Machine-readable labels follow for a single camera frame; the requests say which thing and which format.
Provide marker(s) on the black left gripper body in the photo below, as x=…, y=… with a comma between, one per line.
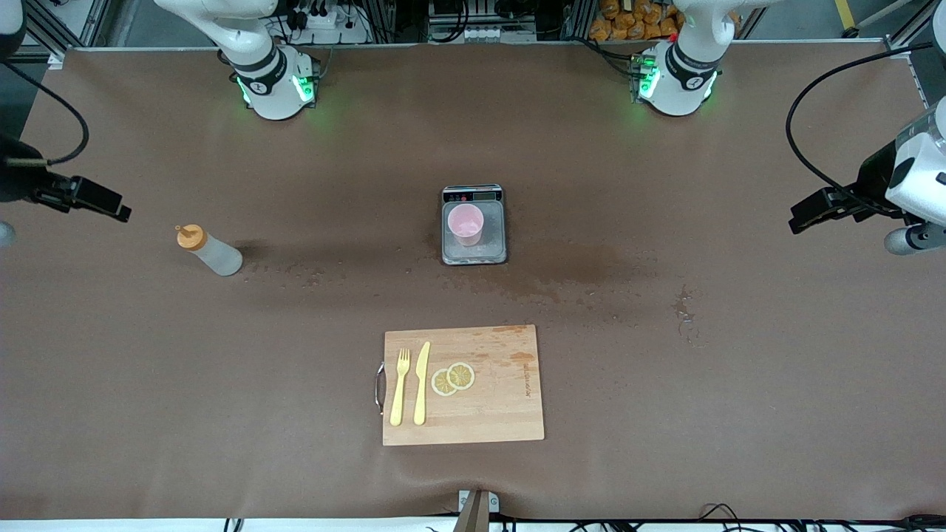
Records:
x=874, y=179

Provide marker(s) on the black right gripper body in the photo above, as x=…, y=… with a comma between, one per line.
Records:
x=16, y=179

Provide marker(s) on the clear sauce bottle orange cap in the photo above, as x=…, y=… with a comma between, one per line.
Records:
x=218, y=255

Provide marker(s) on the pink plastic cup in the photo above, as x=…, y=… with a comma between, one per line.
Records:
x=465, y=224

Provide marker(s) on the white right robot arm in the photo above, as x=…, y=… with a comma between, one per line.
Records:
x=270, y=81

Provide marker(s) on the brown table cover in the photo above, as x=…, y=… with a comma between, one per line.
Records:
x=665, y=414

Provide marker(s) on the orange snack bags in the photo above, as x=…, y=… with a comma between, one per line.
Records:
x=635, y=22

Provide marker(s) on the white power strip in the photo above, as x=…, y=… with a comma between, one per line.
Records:
x=332, y=18

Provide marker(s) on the steel digital kitchen scale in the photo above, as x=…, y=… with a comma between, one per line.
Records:
x=473, y=255

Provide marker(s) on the yellow plastic fork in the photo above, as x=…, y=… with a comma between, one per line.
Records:
x=399, y=391

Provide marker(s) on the wooden cutting board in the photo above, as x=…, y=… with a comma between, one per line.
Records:
x=502, y=406

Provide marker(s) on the yellow plastic knife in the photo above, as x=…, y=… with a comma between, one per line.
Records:
x=421, y=384

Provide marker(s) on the black equipment box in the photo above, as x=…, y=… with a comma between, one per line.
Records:
x=480, y=11

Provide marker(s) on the lemon slice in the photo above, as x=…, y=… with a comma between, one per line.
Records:
x=462, y=375
x=440, y=384

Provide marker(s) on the aluminium frame rail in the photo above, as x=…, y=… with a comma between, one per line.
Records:
x=59, y=59
x=898, y=48

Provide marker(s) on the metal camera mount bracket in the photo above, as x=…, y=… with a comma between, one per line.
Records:
x=477, y=510

